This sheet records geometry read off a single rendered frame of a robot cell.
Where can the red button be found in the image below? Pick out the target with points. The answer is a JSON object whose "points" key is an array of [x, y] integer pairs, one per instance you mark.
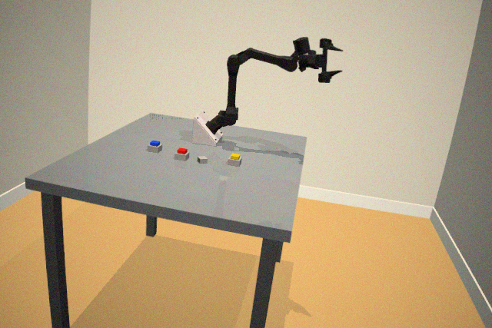
{"points": [[181, 154]]}

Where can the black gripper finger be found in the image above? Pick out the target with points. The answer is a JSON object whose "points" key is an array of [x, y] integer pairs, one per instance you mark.
{"points": [[330, 46], [329, 74]]}

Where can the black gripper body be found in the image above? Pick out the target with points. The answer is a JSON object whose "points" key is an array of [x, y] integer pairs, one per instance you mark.
{"points": [[322, 61]]}

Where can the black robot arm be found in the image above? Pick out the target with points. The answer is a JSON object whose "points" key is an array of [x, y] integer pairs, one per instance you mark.
{"points": [[288, 63]]}

